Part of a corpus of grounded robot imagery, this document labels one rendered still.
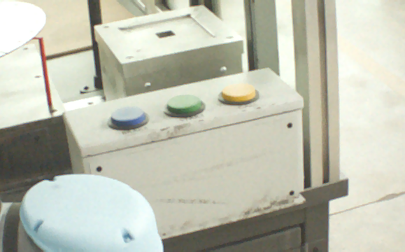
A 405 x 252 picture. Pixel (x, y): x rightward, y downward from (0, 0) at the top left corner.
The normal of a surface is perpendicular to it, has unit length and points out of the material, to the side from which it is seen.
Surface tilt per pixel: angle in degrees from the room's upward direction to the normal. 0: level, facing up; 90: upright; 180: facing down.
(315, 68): 90
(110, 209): 7
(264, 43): 90
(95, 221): 7
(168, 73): 90
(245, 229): 90
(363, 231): 0
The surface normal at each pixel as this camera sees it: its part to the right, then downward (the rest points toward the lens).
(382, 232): -0.07, -0.90
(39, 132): 0.33, 0.39
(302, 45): -0.94, 0.21
